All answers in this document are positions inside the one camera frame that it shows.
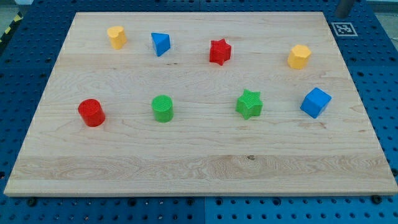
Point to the green star block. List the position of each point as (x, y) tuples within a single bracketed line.
[(249, 104)]

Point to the red star block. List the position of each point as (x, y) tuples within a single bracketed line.
[(220, 51)]

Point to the blue cube block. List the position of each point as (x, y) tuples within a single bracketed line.
[(315, 102)]

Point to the wooden board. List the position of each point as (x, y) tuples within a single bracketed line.
[(207, 149)]

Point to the green cylinder block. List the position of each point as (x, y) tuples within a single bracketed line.
[(162, 107)]

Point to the blue triangle block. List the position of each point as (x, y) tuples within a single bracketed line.
[(161, 43)]

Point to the red cylinder block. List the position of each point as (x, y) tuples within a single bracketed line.
[(91, 112)]

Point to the yellow hexagon block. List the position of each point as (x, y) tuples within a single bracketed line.
[(298, 57)]

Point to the yellow heart block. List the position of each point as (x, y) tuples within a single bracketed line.
[(117, 37)]

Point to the white fiducial marker tag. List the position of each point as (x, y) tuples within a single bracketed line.
[(344, 29)]

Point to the black bolt left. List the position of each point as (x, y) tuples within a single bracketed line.
[(31, 202)]

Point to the black bolt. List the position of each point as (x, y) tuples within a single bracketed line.
[(31, 202), (376, 199)]

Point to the black bolt right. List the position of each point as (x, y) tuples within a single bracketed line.
[(376, 199)]

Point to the grey cylindrical post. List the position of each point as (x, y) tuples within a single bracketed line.
[(343, 8)]

